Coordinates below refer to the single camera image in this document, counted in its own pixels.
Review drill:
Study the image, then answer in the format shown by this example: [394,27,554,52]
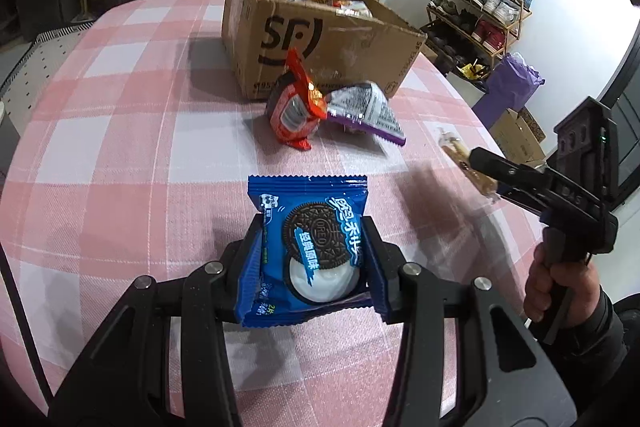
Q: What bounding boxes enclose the clear biscuit stick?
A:
[438,129,499,202]

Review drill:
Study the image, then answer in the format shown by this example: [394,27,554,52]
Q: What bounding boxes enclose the silver purple snack bag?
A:
[326,81,407,146]

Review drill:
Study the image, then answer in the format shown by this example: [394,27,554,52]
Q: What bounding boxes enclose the blue Oreo cookie pack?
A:
[234,176,388,329]

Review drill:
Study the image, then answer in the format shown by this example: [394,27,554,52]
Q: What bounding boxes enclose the orange red cookie pack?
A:
[265,49,328,152]

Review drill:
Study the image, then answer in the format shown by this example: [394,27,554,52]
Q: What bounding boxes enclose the white noodle snack bag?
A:
[288,0,373,18]

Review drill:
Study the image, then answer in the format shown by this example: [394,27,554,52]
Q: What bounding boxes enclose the person's right hand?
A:
[524,243,601,327]

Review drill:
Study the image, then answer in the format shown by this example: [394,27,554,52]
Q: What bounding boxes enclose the small brown cardboard box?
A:
[489,109,546,167]

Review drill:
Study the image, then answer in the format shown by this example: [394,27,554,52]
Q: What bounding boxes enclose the purple plastic bag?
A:
[473,52,544,129]

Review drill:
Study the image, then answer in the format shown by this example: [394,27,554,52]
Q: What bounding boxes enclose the wooden shoe rack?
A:
[422,0,534,83]

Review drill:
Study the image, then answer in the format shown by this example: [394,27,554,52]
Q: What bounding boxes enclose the pink plaid tablecloth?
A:
[0,0,547,427]

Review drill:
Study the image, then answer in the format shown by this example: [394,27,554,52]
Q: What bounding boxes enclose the brown SF cardboard box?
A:
[221,0,425,101]

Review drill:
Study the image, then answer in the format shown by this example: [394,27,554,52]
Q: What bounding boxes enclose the dotted white rug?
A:
[1,22,93,113]

